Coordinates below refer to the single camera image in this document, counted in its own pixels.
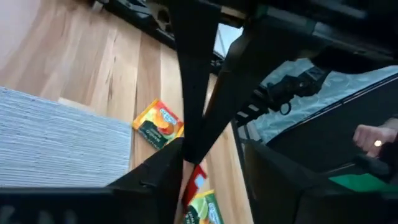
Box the black desk top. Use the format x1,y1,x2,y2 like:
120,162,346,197
266,76,398,175

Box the green lemon lime tea packet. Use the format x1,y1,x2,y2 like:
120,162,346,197
182,189,225,224

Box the green flat sheet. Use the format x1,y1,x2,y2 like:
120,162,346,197
328,173,398,193

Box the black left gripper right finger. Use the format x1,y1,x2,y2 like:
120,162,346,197
242,139,398,224

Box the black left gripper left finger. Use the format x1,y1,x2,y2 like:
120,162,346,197
0,138,185,224

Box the orange mango tea packet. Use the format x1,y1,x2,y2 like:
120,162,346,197
131,98,185,151

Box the red foil tea packet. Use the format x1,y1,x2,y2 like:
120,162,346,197
181,164,208,214

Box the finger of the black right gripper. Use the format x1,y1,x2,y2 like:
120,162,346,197
192,17,317,165
169,0,222,165

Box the person's hand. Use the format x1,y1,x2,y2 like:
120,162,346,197
352,123,398,158

